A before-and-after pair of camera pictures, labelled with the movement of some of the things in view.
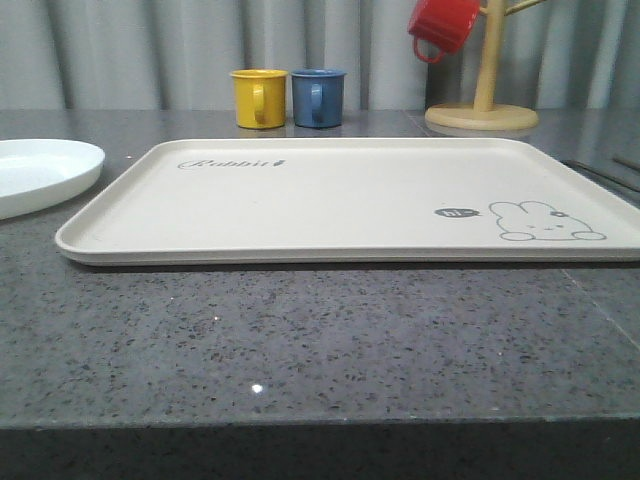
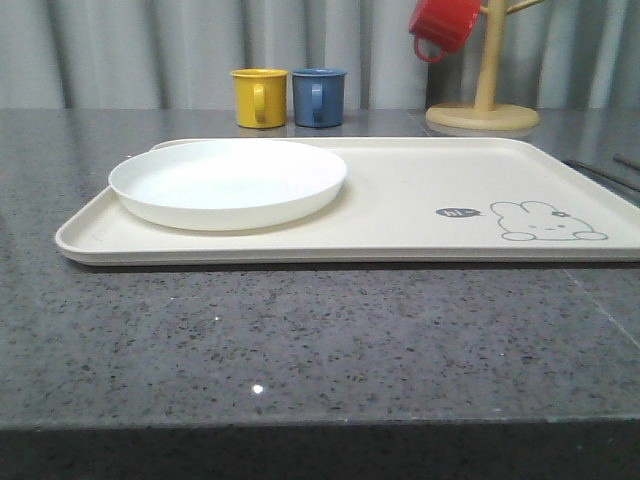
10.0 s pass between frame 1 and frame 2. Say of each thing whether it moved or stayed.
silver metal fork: stayed
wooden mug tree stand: stayed
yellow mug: stayed
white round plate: moved
